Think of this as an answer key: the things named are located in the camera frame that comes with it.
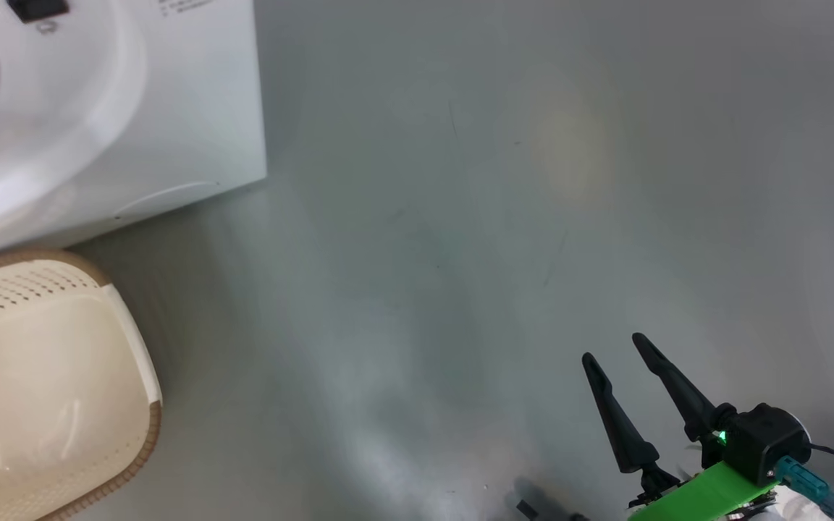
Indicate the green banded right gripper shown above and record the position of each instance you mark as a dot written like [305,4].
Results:
[706,496]

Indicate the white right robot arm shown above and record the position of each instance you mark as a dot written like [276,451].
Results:
[793,511]

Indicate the white front-load washing machine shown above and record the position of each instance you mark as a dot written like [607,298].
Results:
[171,108]

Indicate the cream perforated laundry basket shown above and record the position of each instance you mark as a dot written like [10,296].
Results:
[48,376]

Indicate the black door lock socket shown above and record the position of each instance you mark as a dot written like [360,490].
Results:
[39,9]

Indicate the small grey floor tape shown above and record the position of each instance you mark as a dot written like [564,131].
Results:
[526,509]

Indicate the round white filter cover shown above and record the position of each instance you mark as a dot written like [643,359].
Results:
[171,194]

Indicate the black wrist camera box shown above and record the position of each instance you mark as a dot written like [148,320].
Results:
[768,438]

